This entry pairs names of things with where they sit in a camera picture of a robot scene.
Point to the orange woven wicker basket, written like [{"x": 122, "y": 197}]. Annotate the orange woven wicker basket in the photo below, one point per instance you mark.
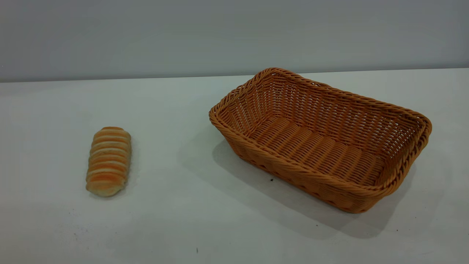
[{"x": 318, "y": 146}]

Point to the striped orange bread loaf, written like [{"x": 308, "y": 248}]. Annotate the striped orange bread loaf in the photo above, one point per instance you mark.
[{"x": 109, "y": 161}]

